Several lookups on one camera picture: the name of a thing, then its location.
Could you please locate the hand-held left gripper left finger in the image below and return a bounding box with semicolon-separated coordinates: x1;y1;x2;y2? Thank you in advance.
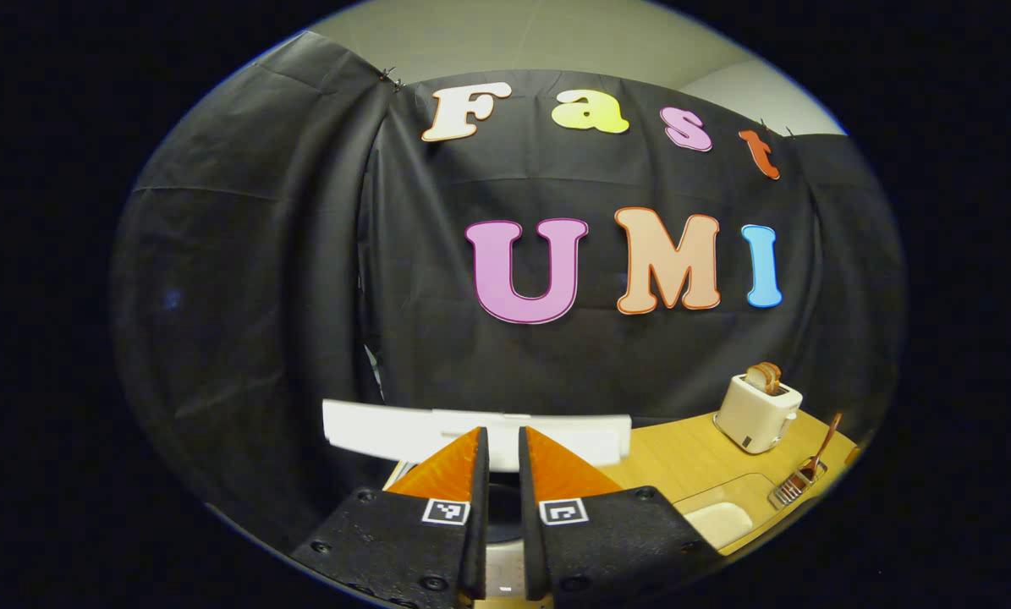
290;426;490;609

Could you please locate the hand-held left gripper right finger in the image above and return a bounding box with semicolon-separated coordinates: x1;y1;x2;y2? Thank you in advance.
518;426;722;608

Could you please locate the white rice cooker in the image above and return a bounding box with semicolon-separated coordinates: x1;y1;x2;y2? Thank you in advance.
322;399;633;603

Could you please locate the clear container of rice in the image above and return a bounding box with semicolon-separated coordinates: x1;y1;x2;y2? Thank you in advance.
673;472;781;555

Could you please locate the wire chopstick holder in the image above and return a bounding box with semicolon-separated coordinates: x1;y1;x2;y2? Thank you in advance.
767;461;829;508

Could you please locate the brown wooden spoon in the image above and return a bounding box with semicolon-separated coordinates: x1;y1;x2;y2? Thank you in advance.
797;412;844;491

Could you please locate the white toaster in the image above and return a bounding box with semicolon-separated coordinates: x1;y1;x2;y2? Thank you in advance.
713;373;804;455

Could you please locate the black backdrop cloth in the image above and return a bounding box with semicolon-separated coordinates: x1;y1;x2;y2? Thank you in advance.
109;30;908;551

